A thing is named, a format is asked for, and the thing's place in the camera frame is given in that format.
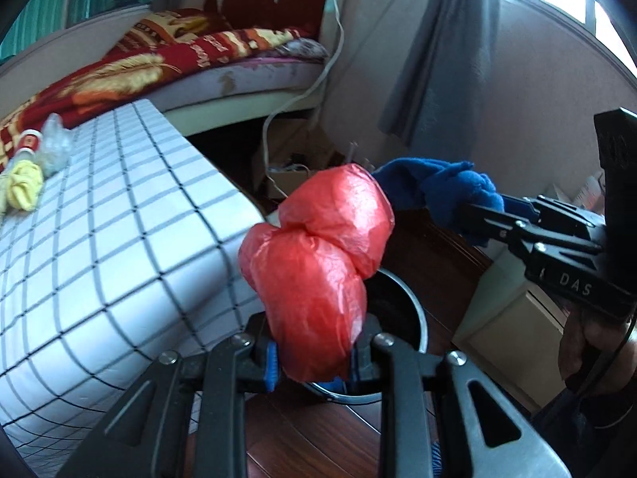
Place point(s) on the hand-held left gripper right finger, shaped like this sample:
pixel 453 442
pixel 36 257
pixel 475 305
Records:
pixel 373 363

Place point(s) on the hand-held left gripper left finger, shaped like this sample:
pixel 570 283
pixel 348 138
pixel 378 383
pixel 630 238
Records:
pixel 271 363

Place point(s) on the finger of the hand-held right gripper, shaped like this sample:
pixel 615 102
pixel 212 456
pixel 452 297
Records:
pixel 497 226
pixel 517 205

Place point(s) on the blue cloth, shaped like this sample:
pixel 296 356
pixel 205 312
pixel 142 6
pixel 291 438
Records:
pixel 448 184

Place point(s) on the black plastic bucket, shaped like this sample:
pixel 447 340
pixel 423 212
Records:
pixel 400 303

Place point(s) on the red plastic bag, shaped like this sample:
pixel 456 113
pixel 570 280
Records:
pixel 308 284

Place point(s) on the clear plastic bag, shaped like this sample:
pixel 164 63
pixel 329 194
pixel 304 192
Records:
pixel 54 149

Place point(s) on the yellow cloth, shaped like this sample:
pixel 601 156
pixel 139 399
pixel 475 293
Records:
pixel 22 186

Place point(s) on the person's right hand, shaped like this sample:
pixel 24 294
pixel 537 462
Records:
pixel 580 348

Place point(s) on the cream bedside cabinet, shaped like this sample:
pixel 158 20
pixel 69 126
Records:
pixel 507 338

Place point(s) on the table with checked tablecloth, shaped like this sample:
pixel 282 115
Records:
pixel 124 259

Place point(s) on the blue grey curtain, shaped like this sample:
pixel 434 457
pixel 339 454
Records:
pixel 448 35

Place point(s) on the cardboard box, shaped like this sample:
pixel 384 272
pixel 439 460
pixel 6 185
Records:
pixel 288 179

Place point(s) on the bright window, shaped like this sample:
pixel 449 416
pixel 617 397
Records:
pixel 572 0

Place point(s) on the grey floral pillow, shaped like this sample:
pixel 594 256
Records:
pixel 303 47

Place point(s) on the lilac floral mattress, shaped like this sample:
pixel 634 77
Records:
pixel 259 75

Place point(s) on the bed with red blanket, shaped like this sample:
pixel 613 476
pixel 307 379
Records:
pixel 99 74

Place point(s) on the white framed window green screen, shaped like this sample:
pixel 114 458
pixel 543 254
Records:
pixel 30 15

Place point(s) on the white bed frame red headboard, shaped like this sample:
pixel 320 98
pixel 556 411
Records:
pixel 239 105

